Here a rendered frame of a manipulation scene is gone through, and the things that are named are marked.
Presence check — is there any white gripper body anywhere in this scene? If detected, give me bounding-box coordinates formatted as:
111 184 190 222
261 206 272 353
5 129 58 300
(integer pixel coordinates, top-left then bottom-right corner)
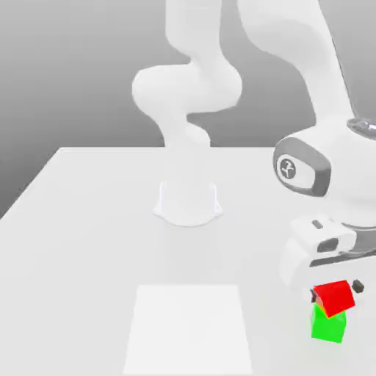
278 238 376 294

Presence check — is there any small red cube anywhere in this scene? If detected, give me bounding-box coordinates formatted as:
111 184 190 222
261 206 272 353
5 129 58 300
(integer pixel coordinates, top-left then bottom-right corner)
312 279 357 319

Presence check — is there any small green cube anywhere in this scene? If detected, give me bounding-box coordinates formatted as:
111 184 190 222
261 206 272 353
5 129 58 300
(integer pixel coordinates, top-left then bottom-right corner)
310 303 347 344

